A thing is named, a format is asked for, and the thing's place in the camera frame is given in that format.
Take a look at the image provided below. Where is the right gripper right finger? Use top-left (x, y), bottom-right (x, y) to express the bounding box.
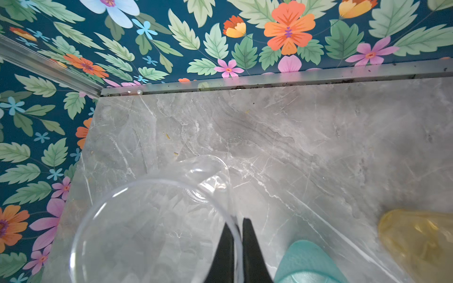
top-left (243, 218), bottom-right (273, 283)

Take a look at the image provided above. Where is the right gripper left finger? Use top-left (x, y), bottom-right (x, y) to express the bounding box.
top-left (204, 224), bottom-right (235, 283)

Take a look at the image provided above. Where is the teal dotted tumbler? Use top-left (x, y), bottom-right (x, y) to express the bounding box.
top-left (274, 240), bottom-right (348, 283)

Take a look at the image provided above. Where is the clear glass tumbler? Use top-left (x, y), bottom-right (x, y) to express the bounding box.
top-left (70, 155), bottom-right (244, 283)

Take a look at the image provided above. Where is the tall yellow tumbler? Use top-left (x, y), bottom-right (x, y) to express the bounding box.
top-left (378, 209), bottom-right (453, 283)

